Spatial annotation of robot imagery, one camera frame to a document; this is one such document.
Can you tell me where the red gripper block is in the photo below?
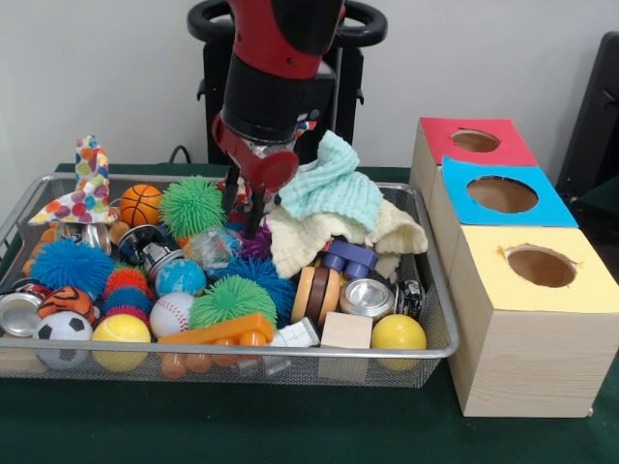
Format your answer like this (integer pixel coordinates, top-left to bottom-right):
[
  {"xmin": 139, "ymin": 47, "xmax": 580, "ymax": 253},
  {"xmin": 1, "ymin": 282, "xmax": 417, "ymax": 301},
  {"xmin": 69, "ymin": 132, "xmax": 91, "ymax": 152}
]
[{"xmin": 212, "ymin": 114, "xmax": 301, "ymax": 239}]

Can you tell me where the green spiky rubber ball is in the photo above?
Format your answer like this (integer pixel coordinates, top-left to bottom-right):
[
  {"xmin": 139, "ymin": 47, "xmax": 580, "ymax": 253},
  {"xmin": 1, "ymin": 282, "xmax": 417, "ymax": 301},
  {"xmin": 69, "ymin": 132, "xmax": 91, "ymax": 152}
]
[
  {"xmin": 160, "ymin": 176, "xmax": 226, "ymax": 241},
  {"xmin": 190, "ymin": 276, "xmax": 279, "ymax": 330}
]

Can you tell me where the crushed clear plastic bottle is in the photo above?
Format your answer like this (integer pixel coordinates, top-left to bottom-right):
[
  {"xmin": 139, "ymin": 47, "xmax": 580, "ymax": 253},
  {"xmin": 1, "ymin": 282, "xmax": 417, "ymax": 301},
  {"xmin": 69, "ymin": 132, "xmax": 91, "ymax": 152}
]
[{"xmin": 184, "ymin": 227, "xmax": 241, "ymax": 276}]

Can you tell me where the mint green muslin cloth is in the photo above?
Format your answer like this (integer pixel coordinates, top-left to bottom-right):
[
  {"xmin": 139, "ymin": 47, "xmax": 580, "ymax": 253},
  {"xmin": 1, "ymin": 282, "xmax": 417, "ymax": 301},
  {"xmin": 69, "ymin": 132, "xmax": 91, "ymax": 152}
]
[{"xmin": 278, "ymin": 130, "xmax": 385, "ymax": 233}]

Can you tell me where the pale yellow muslin cloth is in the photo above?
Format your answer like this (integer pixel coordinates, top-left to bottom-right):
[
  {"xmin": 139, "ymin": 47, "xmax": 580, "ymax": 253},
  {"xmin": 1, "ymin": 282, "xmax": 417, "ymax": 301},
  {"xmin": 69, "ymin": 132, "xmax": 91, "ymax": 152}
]
[{"xmin": 266, "ymin": 198, "xmax": 429, "ymax": 281}]

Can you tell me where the colourful polka-dot cloth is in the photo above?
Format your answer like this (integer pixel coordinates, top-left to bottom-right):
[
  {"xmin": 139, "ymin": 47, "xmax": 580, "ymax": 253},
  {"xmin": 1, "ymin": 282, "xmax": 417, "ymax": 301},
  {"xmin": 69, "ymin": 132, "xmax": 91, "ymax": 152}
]
[{"xmin": 29, "ymin": 135, "xmax": 122, "ymax": 225}]

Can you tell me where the clear mesh bin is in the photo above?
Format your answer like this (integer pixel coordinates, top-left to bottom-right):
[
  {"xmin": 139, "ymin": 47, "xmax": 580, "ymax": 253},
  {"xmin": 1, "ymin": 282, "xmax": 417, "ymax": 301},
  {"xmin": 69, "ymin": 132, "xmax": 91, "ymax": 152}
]
[{"xmin": 0, "ymin": 172, "xmax": 458, "ymax": 390}]

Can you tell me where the wooden box with three holes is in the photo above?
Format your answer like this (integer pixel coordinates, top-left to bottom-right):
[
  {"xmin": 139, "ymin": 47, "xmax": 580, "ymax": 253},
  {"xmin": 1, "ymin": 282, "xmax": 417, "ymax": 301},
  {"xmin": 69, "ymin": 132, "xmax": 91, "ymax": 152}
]
[{"xmin": 408, "ymin": 117, "xmax": 619, "ymax": 419}]

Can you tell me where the orange toy basketball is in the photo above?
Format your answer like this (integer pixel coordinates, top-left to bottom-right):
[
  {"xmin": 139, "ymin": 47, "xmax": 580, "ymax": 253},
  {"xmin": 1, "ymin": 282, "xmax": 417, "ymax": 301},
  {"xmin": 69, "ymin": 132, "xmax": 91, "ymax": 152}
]
[{"xmin": 120, "ymin": 183, "xmax": 163, "ymax": 229}]

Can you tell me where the white baseball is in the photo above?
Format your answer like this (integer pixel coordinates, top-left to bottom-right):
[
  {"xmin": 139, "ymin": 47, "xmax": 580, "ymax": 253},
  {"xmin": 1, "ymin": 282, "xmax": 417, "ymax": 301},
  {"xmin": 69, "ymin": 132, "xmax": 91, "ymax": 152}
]
[{"xmin": 149, "ymin": 292, "xmax": 197, "ymax": 339}]

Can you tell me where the blue spiky rubber ball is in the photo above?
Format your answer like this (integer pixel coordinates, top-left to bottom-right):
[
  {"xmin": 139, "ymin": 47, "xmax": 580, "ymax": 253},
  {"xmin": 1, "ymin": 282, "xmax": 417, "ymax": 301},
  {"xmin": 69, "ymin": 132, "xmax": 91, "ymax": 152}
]
[{"xmin": 29, "ymin": 239, "xmax": 115, "ymax": 296}]

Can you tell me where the yellow smiley ball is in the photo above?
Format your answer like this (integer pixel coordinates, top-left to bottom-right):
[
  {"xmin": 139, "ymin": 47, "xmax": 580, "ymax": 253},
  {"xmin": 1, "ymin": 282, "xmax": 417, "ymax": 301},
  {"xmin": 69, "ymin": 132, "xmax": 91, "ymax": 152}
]
[{"xmin": 370, "ymin": 311, "xmax": 427, "ymax": 368}]

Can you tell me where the black and white soccer ball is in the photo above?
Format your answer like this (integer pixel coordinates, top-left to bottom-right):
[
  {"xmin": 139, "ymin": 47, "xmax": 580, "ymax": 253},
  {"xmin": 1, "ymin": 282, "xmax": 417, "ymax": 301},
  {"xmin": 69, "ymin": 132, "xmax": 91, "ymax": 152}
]
[{"xmin": 34, "ymin": 311, "xmax": 94, "ymax": 371}]

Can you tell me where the black chair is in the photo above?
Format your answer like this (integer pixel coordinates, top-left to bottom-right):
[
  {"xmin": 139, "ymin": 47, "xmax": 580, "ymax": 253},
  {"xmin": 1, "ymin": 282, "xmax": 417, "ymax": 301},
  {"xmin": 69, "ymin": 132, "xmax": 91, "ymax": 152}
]
[{"xmin": 556, "ymin": 32, "xmax": 619, "ymax": 243}]

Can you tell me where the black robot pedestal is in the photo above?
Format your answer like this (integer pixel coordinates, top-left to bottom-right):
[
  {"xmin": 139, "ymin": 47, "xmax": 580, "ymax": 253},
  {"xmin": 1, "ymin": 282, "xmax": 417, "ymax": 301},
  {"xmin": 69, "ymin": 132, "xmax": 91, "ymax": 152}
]
[{"xmin": 187, "ymin": 0, "xmax": 388, "ymax": 167}]

